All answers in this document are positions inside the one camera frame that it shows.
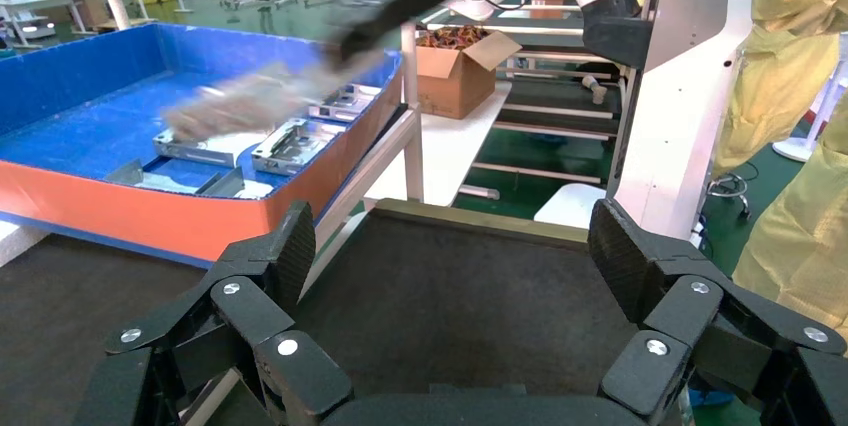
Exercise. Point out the aluminium table edge rail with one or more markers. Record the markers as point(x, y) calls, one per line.
point(371, 158)

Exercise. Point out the white table leg post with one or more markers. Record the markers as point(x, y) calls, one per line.
point(412, 112)

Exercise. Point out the blue shoe cover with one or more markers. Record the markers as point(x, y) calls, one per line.
point(712, 398)

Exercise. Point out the dark felt table mat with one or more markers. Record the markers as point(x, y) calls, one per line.
point(79, 324)

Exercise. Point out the brown cardboard box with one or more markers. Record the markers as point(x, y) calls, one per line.
point(457, 78)

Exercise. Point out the white floor stand base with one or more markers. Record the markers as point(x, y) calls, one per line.
point(805, 138)

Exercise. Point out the stamped sheet metal bracket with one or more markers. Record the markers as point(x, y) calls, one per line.
point(159, 178)
point(265, 98)
point(344, 105)
point(199, 152)
point(295, 145)
point(232, 186)

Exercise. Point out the black container tray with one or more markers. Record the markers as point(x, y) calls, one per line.
point(450, 304)

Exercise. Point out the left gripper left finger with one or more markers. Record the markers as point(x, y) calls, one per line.
point(265, 343)

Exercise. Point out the white side table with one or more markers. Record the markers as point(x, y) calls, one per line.
point(450, 151)

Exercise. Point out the white roller rack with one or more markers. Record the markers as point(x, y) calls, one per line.
point(563, 112)

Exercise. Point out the white robot torso column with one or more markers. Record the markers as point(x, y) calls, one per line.
point(682, 112)

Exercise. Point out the chrome stool wheel base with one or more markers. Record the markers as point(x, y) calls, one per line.
point(729, 194)

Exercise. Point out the blue corrugated plastic box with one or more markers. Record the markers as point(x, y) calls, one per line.
point(86, 98)

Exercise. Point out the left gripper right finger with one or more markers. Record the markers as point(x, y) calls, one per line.
point(702, 317)

